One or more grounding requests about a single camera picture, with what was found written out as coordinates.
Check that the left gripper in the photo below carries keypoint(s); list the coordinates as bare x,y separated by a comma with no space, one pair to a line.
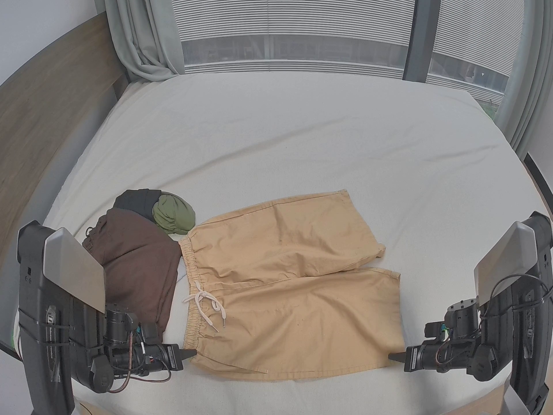
166,357

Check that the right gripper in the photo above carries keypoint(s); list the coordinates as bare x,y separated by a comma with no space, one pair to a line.
423,358

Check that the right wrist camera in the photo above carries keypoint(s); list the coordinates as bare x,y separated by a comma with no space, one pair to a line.
434,331

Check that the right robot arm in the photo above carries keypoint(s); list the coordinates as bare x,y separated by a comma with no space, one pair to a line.
505,266

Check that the grey-green curtain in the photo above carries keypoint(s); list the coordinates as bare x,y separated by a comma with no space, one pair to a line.
138,24
533,58

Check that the black garment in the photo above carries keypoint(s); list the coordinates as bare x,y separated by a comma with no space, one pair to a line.
136,201

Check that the window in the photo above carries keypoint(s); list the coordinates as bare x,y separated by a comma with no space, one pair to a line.
302,11

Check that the tan shorts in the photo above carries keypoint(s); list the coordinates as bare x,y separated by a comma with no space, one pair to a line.
302,292

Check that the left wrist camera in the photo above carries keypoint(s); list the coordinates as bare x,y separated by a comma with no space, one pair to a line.
149,333

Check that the bed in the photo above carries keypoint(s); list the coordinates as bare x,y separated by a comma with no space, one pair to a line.
328,136

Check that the green garment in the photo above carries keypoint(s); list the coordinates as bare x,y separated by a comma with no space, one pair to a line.
173,214

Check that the brown shorts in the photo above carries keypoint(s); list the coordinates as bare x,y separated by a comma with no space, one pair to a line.
134,262

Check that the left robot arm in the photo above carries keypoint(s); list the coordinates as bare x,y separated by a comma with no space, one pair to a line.
69,270

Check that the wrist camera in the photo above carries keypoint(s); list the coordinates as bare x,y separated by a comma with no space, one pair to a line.
149,333
434,331

